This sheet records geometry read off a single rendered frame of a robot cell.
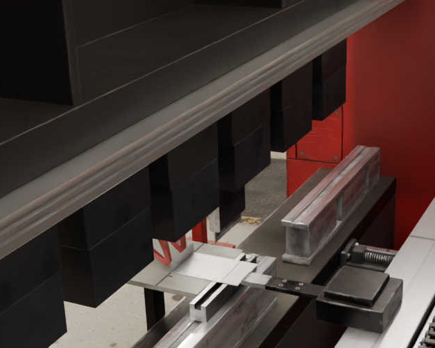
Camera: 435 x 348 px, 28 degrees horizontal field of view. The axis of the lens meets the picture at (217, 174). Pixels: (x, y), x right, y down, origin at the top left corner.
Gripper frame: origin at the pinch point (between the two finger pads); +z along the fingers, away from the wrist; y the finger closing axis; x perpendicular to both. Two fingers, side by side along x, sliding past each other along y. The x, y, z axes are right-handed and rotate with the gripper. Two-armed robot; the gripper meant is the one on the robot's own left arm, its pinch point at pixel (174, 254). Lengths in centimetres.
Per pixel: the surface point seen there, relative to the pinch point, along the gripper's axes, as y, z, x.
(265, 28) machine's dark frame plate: -31, -28, -52
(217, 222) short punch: -4.4, -3.5, -14.7
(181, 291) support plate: -8.4, 4.5, -4.3
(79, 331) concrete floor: 107, 40, 143
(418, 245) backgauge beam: 26.1, 20.9, -31.4
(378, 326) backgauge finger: -6.6, 20.3, -33.7
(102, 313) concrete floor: 121, 41, 142
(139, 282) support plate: -8.3, 0.4, 3.1
